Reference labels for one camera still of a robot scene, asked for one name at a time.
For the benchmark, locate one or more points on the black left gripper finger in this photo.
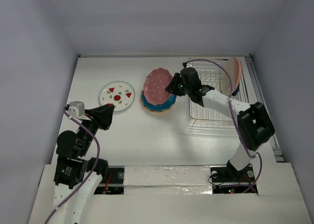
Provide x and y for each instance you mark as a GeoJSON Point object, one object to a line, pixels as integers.
{"type": "Point", "coordinates": [105, 116]}
{"type": "Point", "coordinates": [100, 111]}

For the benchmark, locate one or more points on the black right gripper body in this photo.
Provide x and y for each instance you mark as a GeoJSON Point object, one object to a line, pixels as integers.
{"type": "Point", "coordinates": [180, 84]}

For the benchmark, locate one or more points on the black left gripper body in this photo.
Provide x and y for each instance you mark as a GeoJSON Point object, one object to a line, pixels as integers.
{"type": "Point", "coordinates": [92, 125]}

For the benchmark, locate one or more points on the blue dotted plate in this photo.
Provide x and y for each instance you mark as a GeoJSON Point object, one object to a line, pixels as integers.
{"type": "Point", "coordinates": [172, 96]}

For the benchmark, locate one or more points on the maroon dotted plate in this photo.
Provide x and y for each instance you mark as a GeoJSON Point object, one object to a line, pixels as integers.
{"type": "Point", "coordinates": [155, 85]}

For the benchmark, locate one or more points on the white watermelon pattern plate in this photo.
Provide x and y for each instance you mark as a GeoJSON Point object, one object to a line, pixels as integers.
{"type": "Point", "coordinates": [120, 94]}

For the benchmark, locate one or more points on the pink plate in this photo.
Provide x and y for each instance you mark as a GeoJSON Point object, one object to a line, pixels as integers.
{"type": "Point", "coordinates": [231, 80]}

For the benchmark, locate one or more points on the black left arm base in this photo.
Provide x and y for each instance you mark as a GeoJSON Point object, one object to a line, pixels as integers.
{"type": "Point", "coordinates": [113, 184]}

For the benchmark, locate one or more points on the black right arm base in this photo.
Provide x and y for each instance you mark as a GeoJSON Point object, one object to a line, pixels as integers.
{"type": "Point", "coordinates": [224, 175]}

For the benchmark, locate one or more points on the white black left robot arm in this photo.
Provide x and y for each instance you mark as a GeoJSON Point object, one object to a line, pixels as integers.
{"type": "Point", "coordinates": [79, 169]}

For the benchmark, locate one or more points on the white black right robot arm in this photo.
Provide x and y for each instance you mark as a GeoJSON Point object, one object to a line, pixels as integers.
{"type": "Point", "coordinates": [252, 121]}

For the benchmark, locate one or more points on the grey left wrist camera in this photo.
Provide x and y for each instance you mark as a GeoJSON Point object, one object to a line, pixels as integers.
{"type": "Point", "coordinates": [76, 109]}

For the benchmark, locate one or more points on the clear wire dish rack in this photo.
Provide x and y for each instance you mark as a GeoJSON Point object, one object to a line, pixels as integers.
{"type": "Point", "coordinates": [210, 74]}

